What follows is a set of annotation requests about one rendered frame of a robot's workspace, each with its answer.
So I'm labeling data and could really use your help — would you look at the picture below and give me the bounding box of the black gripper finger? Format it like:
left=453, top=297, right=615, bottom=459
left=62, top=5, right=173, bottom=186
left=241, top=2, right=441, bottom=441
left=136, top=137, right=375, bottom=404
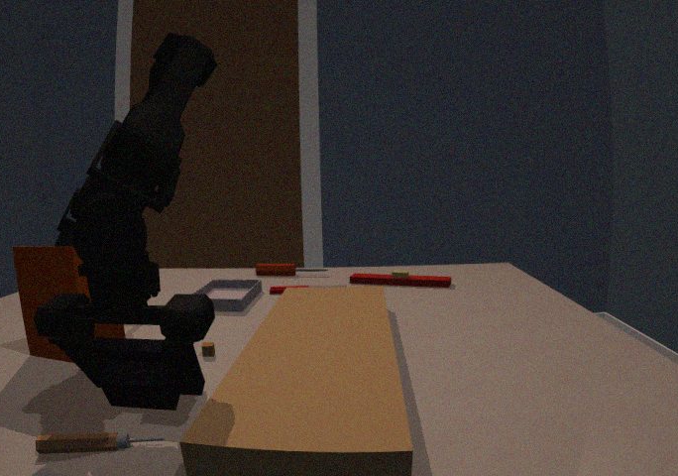
left=49, top=323, right=103, bottom=388
left=161, top=338, right=194, bottom=392

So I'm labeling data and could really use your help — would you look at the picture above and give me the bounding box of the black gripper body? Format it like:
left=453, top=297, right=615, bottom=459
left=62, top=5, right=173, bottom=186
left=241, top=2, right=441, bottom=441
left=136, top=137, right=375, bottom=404
left=34, top=252, right=215, bottom=342

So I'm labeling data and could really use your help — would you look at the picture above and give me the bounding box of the tan wooden floor panel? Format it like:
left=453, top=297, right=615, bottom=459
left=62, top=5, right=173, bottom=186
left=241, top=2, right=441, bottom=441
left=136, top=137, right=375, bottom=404
left=179, top=287, right=413, bottom=476

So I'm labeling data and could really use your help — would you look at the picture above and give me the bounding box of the red flat bar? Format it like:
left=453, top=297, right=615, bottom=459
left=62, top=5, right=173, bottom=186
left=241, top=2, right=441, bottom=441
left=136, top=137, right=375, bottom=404
left=350, top=271, right=451, bottom=288

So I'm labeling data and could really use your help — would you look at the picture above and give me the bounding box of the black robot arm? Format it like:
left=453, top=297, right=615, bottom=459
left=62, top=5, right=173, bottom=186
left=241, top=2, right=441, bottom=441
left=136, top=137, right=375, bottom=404
left=55, top=33, right=217, bottom=298

